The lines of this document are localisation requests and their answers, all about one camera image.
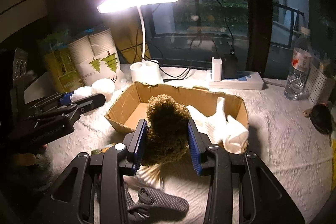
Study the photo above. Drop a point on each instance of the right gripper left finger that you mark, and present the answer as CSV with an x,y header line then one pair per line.
x,y
71,198

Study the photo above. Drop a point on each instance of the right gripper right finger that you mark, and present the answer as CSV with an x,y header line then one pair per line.
x,y
262,198

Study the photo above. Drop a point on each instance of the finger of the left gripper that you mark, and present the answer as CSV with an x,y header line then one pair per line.
x,y
52,102
67,116

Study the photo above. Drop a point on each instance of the white paper towel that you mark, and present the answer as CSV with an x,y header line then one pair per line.
x,y
103,86

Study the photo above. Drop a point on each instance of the white knit glove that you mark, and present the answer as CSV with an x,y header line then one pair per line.
x,y
221,129

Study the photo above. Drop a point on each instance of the grey dotted sock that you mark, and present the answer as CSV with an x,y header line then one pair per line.
x,y
154,205

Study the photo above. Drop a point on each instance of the brown fuzzy ball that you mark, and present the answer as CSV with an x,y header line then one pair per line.
x,y
166,139

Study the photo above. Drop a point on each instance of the green snack package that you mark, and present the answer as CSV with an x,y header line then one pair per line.
x,y
58,62

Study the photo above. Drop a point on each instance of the white embossed table cloth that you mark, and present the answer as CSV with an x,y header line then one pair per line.
x,y
297,154

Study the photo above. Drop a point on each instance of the paper cup pack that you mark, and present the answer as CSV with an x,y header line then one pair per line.
x,y
95,56

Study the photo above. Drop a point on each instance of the open cardboard box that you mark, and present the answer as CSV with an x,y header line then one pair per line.
x,y
131,105

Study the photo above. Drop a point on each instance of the yellow tissue pack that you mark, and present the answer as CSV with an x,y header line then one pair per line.
x,y
333,145

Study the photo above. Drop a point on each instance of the white desk lamp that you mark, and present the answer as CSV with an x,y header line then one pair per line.
x,y
145,71

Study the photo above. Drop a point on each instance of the black round lid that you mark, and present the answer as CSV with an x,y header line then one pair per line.
x,y
320,117

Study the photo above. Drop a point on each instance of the white power strip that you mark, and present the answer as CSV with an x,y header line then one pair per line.
x,y
243,81

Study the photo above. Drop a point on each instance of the clear water bottle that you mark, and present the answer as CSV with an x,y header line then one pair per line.
x,y
300,65

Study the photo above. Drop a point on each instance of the white perforated basket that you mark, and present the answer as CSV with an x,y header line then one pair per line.
x,y
315,84

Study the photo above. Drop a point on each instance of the dark power adapter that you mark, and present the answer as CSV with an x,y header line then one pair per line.
x,y
230,65

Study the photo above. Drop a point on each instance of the white usb charger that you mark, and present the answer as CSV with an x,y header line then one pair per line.
x,y
216,70

